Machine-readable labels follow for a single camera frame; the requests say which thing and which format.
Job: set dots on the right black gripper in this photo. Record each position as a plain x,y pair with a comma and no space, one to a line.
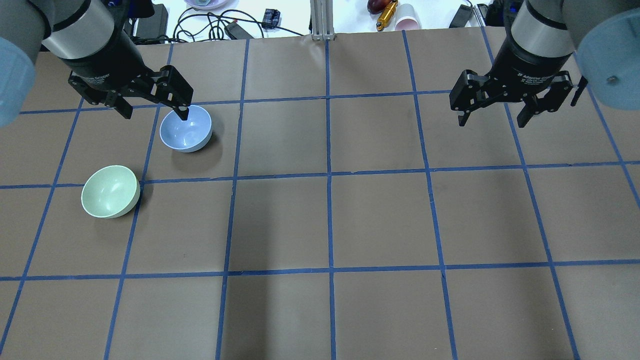
529,66

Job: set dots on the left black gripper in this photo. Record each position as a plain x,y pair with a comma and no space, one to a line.
102,64

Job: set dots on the green bowl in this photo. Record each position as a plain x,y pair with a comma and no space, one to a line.
111,192

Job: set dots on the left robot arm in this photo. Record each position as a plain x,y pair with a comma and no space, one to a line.
26,26

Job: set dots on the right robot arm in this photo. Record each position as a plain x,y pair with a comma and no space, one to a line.
604,35

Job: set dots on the blue bowl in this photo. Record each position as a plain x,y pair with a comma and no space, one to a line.
187,136

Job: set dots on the black power brick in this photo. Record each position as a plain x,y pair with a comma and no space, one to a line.
153,29

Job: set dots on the black power adapter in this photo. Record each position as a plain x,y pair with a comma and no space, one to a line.
236,32

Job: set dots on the purple plate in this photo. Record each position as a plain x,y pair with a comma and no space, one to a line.
206,4

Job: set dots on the pink cup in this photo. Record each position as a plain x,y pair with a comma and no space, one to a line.
406,18

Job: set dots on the yellow toy bottle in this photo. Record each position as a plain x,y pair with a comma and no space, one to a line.
385,16

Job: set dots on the small blue black device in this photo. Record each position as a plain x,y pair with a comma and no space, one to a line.
271,19

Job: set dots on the red round object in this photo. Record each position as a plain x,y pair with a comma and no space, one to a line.
377,6

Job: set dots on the aluminium frame post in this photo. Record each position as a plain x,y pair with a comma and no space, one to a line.
322,20

